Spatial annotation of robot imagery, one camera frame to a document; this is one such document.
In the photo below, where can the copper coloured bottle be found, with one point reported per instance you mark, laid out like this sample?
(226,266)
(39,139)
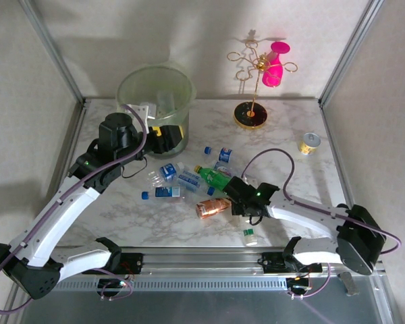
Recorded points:
(211,207)

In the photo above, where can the blue label bottle white cap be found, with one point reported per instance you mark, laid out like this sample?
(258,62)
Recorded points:
(168,170)

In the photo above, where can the green Sprite bottle yellow cap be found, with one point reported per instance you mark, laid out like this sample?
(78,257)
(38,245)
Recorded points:
(212,175)

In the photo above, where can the soda water bottle blue cap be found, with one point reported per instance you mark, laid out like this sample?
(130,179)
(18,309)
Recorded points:
(189,180)

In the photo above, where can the Pepsi label bottle blue cap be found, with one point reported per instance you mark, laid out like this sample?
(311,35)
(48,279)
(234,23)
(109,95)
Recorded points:
(225,155)

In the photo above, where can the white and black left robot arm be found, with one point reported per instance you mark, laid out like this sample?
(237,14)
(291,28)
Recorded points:
(54,222)

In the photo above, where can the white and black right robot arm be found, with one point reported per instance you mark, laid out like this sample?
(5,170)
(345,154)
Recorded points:
(307,216)

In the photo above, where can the clear bin with green liner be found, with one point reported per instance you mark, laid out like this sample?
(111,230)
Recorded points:
(138,87)

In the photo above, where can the red white label clear bottle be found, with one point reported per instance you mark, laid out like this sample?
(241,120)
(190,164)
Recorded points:
(222,167)

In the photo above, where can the yellow tin can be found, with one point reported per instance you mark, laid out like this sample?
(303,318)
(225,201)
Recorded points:
(310,141)

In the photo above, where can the grey metal latch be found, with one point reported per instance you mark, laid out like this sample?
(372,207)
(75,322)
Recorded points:
(347,283)

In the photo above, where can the pink wine glass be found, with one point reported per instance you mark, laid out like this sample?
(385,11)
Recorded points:
(273,72)

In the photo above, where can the aluminium table side rail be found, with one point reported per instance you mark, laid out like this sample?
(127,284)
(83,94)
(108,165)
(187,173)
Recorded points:
(72,128)

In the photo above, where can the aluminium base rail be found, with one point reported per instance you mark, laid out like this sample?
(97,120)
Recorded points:
(202,261)

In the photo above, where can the aluminium corner post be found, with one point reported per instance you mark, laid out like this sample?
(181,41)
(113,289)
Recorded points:
(350,50)
(54,50)

